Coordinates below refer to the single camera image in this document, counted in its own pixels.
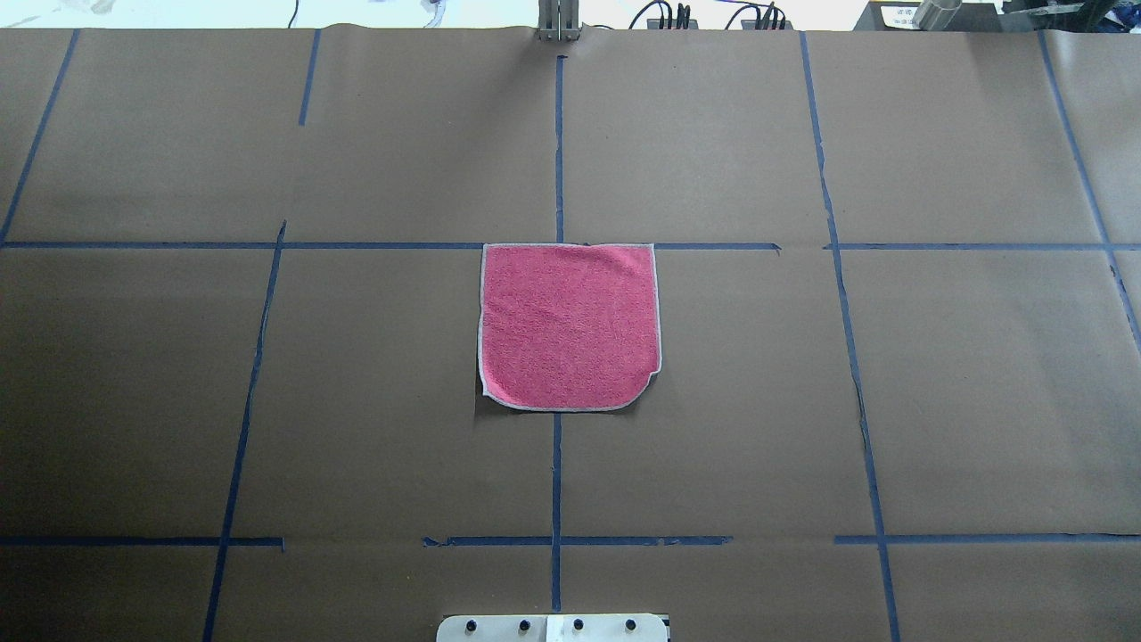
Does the pink towel with grey back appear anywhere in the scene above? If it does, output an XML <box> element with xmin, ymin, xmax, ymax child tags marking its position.
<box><xmin>477</xmin><ymin>243</ymin><xmax>663</xmax><ymax>412</ymax></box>

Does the left power strip with plugs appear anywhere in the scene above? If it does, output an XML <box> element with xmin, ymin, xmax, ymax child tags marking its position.
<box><xmin>628</xmin><ymin>1</ymin><xmax>699</xmax><ymax>31</ymax></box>

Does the steel cup on black box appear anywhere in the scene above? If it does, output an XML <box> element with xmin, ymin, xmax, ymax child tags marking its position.
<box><xmin>911</xmin><ymin>0</ymin><xmax>963</xmax><ymax>32</ymax></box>

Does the silver aluminium frame post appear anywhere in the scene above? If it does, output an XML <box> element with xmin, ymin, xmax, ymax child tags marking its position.
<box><xmin>537</xmin><ymin>0</ymin><xmax>582</xmax><ymax>42</ymax></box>

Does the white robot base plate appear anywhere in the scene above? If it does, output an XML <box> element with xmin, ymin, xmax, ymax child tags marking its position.
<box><xmin>436</xmin><ymin>613</ymin><xmax>671</xmax><ymax>641</ymax></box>

